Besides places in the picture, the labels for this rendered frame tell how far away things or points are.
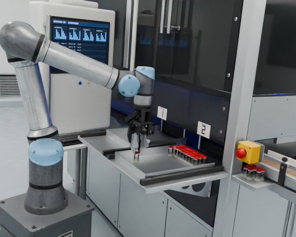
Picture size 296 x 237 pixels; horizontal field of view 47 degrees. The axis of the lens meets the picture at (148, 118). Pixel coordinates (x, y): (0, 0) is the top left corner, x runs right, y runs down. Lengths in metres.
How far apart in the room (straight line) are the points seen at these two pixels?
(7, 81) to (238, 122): 5.59
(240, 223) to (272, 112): 0.51
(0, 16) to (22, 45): 5.43
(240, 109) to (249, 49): 0.23
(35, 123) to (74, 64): 0.29
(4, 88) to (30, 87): 5.36
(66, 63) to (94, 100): 1.04
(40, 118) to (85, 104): 0.86
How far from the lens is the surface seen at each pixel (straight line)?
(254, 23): 1.39
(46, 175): 1.22
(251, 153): 1.37
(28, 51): 1.15
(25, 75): 1.29
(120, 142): 1.69
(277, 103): 1.57
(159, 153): 1.61
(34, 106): 1.31
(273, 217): 1.82
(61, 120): 2.08
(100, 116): 2.23
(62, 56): 1.15
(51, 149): 1.21
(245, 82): 1.39
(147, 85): 1.34
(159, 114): 1.84
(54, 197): 1.25
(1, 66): 6.60
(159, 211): 1.97
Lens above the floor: 1.40
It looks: 13 degrees down
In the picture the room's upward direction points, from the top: 4 degrees clockwise
